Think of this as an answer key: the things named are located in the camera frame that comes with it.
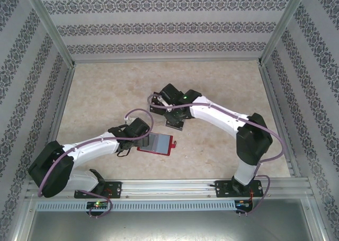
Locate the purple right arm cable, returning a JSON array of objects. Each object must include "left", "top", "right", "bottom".
[{"left": 147, "top": 93, "right": 288, "bottom": 215}]

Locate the clear rack of black cartridges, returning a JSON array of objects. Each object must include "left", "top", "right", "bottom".
[{"left": 149, "top": 103, "right": 172, "bottom": 126}]

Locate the slotted grey cable duct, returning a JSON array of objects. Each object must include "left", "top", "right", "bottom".
[{"left": 35, "top": 200, "right": 236, "bottom": 212}]

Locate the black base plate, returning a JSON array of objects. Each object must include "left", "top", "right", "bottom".
[
  {"left": 74, "top": 181, "right": 123, "bottom": 199},
  {"left": 215, "top": 180, "right": 263, "bottom": 199}
]

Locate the red tray with grey insert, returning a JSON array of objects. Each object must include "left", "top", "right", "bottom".
[{"left": 137, "top": 133, "right": 177, "bottom": 156}]

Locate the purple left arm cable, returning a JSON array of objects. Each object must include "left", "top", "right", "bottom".
[{"left": 38, "top": 108, "right": 156, "bottom": 219}]

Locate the controller board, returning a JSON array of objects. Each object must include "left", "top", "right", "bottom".
[
  {"left": 86, "top": 201, "right": 110, "bottom": 209},
  {"left": 235, "top": 200, "right": 254, "bottom": 209}
]

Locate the left controller board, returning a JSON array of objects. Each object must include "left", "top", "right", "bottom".
[{"left": 86, "top": 201, "right": 110, "bottom": 209}]

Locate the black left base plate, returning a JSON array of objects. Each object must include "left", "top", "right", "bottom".
[{"left": 74, "top": 181, "right": 123, "bottom": 199}]

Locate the aluminium upright frame post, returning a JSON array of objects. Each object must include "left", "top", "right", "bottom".
[
  {"left": 25, "top": 0, "right": 77, "bottom": 68},
  {"left": 257, "top": 0, "right": 311, "bottom": 67}
]

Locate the right controller board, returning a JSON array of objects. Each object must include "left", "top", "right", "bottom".
[{"left": 235, "top": 200, "right": 254, "bottom": 209}]

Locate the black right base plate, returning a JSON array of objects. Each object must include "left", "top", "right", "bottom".
[{"left": 215, "top": 180, "right": 263, "bottom": 199}]

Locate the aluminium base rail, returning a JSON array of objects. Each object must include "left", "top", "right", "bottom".
[{"left": 26, "top": 179, "right": 312, "bottom": 199}]

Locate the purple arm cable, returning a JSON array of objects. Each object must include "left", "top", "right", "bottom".
[
  {"left": 147, "top": 93, "right": 288, "bottom": 215},
  {"left": 38, "top": 108, "right": 156, "bottom": 219}
]

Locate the aluminium table edge rail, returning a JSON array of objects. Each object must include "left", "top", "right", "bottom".
[
  {"left": 28, "top": 65, "right": 77, "bottom": 183},
  {"left": 258, "top": 63, "right": 302, "bottom": 178}
]

